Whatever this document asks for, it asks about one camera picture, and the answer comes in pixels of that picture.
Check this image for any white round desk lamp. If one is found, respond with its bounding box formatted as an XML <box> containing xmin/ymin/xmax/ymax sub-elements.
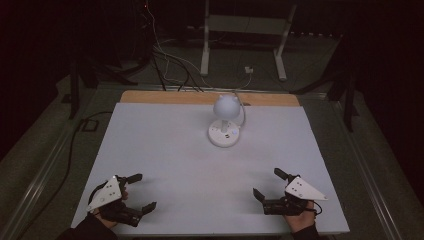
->
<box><xmin>207</xmin><ymin>93</ymin><xmax>242</xmax><ymax>148</ymax></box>

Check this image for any thin white hanging cable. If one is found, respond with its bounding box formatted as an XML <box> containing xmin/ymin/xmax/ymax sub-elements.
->
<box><xmin>144</xmin><ymin>0</ymin><xmax>214</xmax><ymax>88</ymax></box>

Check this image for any long black floor cable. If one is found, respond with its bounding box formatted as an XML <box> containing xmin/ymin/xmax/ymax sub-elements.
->
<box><xmin>15</xmin><ymin>110</ymin><xmax>114</xmax><ymax>240</ymax></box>

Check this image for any white lamp cable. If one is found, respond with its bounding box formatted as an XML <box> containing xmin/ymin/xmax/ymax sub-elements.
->
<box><xmin>233</xmin><ymin>71</ymin><xmax>254</xmax><ymax>128</ymax></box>

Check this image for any black cable bundle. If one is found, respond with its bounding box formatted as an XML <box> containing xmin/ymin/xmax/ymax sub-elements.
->
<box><xmin>150</xmin><ymin>44</ymin><xmax>205</xmax><ymax>93</ymax></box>

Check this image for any person's right hand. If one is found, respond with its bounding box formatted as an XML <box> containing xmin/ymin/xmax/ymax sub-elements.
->
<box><xmin>283</xmin><ymin>199</ymin><xmax>317</xmax><ymax>234</ymax></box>

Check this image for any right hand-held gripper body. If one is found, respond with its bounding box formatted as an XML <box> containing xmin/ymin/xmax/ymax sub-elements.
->
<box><xmin>262</xmin><ymin>175</ymin><xmax>329</xmax><ymax>216</ymax></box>

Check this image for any white table mat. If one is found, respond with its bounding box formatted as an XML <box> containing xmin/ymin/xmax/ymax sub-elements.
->
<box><xmin>70</xmin><ymin>101</ymin><xmax>351</xmax><ymax>236</ymax></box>

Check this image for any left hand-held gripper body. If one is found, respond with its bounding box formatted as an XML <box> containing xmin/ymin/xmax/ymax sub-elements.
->
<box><xmin>86</xmin><ymin>174</ymin><xmax>144</xmax><ymax>228</ymax></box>

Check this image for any black stand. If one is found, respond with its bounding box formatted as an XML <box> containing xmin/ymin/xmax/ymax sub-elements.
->
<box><xmin>289</xmin><ymin>33</ymin><xmax>360</xmax><ymax>133</ymax></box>
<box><xmin>61</xmin><ymin>58</ymin><xmax>139</xmax><ymax>121</ymax></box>

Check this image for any white metal stand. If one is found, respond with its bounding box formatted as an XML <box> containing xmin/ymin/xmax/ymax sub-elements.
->
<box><xmin>199</xmin><ymin>0</ymin><xmax>298</xmax><ymax>82</ymax></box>

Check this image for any person's left hand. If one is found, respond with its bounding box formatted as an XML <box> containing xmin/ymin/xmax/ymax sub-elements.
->
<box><xmin>92</xmin><ymin>208</ymin><xmax>119</xmax><ymax>230</ymax></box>

